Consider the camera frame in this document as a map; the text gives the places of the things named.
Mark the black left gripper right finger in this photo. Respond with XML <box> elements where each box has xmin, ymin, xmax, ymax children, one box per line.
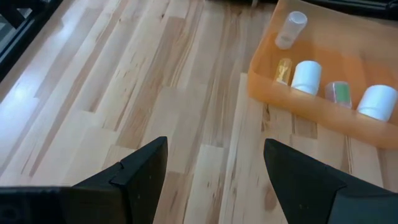
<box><xmin>263</xmin><ymin>138</ymin><xmax>398</xmax><ymax>224</ymax></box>

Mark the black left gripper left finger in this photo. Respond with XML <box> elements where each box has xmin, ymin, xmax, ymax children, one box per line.
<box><xmin>0</xmin><ymin>136</ymin><xmax>169</xmax><ymax>224</ymax></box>

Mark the white opaque pill bottle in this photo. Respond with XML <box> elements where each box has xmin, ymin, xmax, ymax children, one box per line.
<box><xmin>356</xmin><ymin>84</ymin><xmax>398</xmax><ymax>123</ymax></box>
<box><xmin>290</xmin><ymin>60</ymin><xmax>323</xmax><ymax>96</ymax></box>

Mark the amber pill bottle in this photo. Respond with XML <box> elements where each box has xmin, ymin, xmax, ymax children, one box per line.
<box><xmin>273</xmin><ymin>57</ymin><xmax>294</xmax><ymax>86</ymax></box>

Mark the small white bottle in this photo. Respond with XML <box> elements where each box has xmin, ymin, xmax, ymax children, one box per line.
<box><xmin>274</xmin><ymin>11</ymin><xmax>308</xmax><ymax>50</ymax></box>

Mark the orange translucent plastic basket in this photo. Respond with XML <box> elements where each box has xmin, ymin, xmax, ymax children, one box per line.
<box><xmin>247</xmin><ymin>0</ymin><xmax>398</xmax><ymax>151</ymax></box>

